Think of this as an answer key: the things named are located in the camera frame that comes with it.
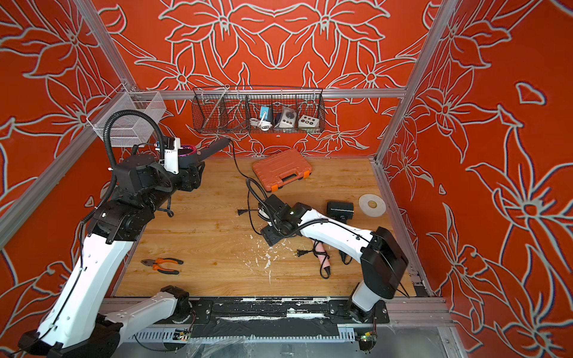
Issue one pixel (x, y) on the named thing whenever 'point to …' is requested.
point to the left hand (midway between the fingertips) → (189, 159)
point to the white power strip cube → (307, 121)
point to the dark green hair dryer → (340, 211)
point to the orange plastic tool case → (277, 171)
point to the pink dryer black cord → (315, 252)
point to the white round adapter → (288, 118)
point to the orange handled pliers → (155, 261)
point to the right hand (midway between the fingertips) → (267, 233)
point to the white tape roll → (372, 205)
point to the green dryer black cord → (348, 262)
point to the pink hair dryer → (327, 266)
